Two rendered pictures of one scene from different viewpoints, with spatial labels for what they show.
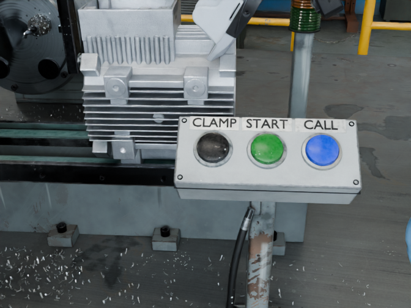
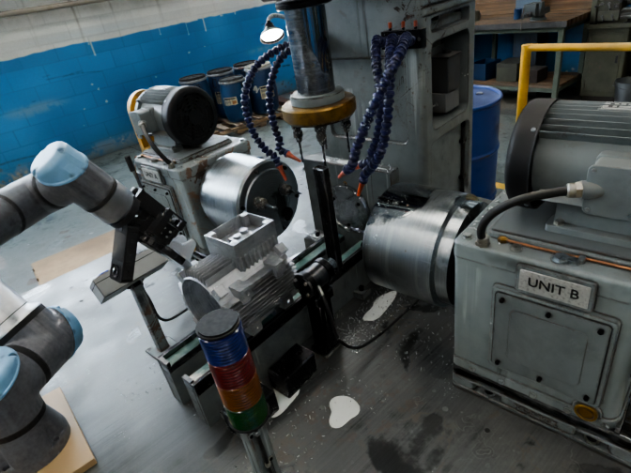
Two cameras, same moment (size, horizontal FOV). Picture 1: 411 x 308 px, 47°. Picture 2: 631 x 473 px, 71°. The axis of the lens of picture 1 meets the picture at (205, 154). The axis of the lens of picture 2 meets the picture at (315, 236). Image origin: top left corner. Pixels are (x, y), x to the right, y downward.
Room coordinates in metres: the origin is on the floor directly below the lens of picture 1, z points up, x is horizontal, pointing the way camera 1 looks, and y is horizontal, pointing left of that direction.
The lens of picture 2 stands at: (1.36, -0.45, 1.59)
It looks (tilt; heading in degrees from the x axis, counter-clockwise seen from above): 30 degrees down; 132
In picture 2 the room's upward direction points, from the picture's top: 10 degrees counter-clockwise
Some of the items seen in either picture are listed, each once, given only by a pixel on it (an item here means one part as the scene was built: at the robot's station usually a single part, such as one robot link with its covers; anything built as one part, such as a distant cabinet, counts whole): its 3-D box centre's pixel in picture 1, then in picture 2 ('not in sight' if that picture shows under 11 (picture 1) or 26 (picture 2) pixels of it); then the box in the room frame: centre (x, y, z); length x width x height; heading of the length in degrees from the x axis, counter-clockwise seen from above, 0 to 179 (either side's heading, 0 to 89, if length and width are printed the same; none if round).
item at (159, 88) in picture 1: (166, 91); (239, 284); (0.66, 0.06, 1.02); 0.20 x 0.19 x 0.19; 87
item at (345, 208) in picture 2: not in sight; (346, 209); (0.69, 0.46, 1.02); 0.15 x 0.02 x 0.15; 175
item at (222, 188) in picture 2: not in sight; (239, 192); (0.33, 0.39, 1.04); 0.37 x 0.25 x 0.25; 175
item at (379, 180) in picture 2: not in sight; (361, 212); (0.69, 0.52, 0.97); 0.30 x 0.11 x 0.34; 175
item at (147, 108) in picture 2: not in sight; (171, 151); (0.05, 0.38, 1.16); 0.33 x 0.26 x 0.42; 175
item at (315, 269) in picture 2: not in sight; (377, 274); (0.85, 0.33, 0.92); 0.45 x 0.13 x 0.24; 85
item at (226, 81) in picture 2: not in sight; (232, 99); (-3.33, 3.67, 0.37); 1.20 x 0.80 x 0.74; 73
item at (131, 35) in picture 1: (134, 27); (242, 241); (0.66, 0.10, 1.11); 0.12 x 0.11 x 0.07; 87
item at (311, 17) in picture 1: (305, 17); (245, 404); (0.94, -0.20, 1.05); 0.06 x 0.06 x 0.04
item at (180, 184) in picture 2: not in sight; (200, 194); (0.09, 0.41, 0.99); 0.35 x 0.31 x 0.37; 175
